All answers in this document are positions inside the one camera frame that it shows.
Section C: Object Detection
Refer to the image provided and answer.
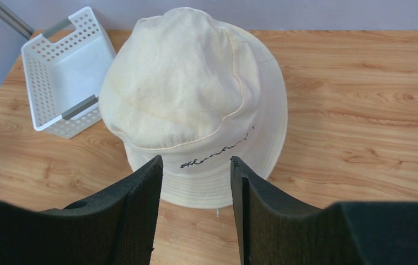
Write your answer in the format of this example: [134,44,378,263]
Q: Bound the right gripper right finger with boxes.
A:
[231,156,418,264]

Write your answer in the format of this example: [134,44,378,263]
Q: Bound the beige bucket hat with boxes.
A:
[99,7,288,209]

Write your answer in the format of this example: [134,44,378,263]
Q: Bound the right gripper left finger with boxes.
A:
[0,156,163,264]

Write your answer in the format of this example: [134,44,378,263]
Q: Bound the white perforated plastic basket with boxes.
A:
[21,7,116,139]

